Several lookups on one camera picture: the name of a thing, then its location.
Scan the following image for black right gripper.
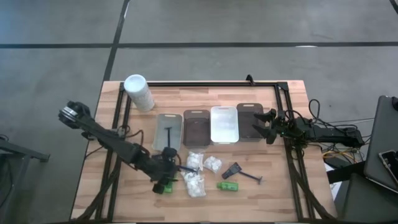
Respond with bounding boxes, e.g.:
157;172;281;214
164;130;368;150
251;108;301;145

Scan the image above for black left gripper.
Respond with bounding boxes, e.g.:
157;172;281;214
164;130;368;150
150;152;180;195

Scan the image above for dark blue razor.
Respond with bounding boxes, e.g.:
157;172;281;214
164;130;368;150
177;165;200;174
164;126;174;149
238;170;264;185

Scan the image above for brown translucent plastic bin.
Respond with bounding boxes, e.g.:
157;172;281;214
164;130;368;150
236;103;266;142
182;109;211;147

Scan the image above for white plastic bin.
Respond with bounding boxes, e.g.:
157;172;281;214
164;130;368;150
210;106;240;146

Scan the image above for light grey plastic bin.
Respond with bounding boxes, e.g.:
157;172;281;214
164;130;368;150
151;113;183;152

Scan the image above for white cylindrical wipes canister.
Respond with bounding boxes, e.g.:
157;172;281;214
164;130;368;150
123;73;155;113

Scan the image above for grey laptop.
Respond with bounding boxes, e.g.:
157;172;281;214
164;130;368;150
363;95;398;194

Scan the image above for dark grey cabinet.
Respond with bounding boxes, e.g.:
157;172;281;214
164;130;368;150
340;172;398;224

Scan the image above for smartphone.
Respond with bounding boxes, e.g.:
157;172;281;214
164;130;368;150
378;149;398;185

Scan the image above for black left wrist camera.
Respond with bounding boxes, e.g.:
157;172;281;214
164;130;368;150
162;146;178;160

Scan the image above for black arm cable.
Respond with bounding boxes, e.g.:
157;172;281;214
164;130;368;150
83;124;146;158

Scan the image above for yellow cable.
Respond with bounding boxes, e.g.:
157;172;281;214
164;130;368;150
322;148;357;160

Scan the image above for black metal rig frame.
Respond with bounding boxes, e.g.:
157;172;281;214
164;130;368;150
74;80;338;223

